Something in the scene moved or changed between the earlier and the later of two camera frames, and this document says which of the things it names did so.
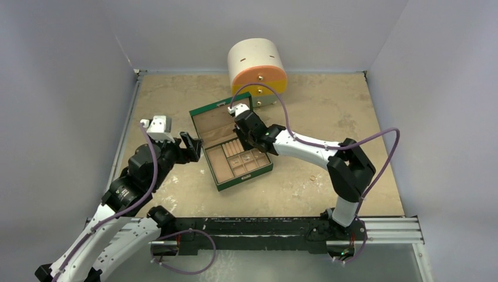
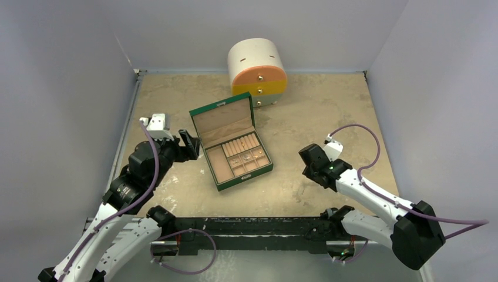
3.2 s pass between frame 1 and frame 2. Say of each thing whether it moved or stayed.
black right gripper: moved
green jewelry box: stayed
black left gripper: stayed
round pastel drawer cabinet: stayed
